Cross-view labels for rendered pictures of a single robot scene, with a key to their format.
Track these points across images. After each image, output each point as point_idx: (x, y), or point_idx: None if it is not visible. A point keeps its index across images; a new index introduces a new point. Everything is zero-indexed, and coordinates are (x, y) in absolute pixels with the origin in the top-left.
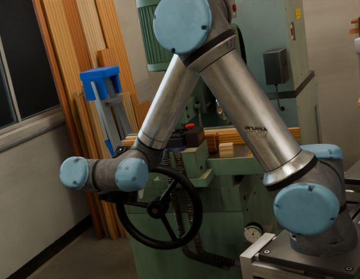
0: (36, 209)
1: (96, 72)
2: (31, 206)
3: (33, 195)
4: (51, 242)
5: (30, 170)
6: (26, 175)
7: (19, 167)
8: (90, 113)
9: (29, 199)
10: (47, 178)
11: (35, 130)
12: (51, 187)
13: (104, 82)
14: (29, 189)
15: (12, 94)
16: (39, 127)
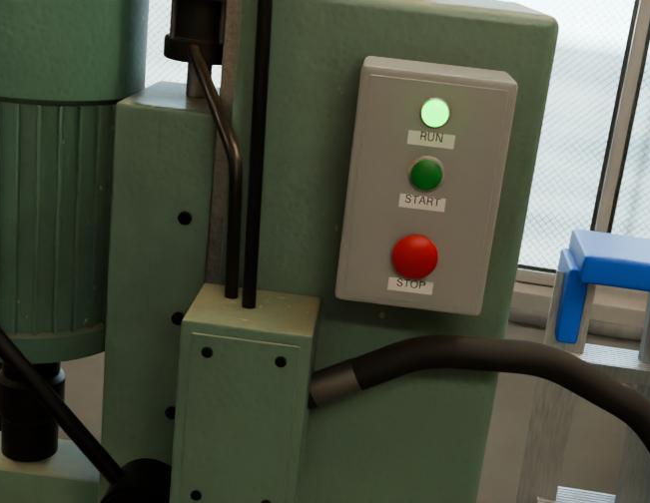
0: (501, 489)
1: (579, 250)
2: (490, 475)
3: (509, 456)
4: None
5: (531, 399)
6: (512, 401)
7: (500, 373)
8: None
9: (492, 456)
10: (579, 447)
11: (603, 321)
12: (582, 475)
13: (581, 293)
14: (503, 436)
15: (603, 206)
16: (625, 320)
